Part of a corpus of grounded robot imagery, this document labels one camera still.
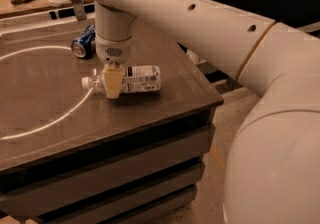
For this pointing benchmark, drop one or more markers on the clear plastic water bottle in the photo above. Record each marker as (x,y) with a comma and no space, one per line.
(136,79)

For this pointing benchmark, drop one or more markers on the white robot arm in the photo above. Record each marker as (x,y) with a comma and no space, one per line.
(273,169)

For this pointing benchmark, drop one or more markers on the blue soda can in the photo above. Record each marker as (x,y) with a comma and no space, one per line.
(82,46)

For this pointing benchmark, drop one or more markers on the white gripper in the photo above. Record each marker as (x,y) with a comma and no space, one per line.
(112,52)

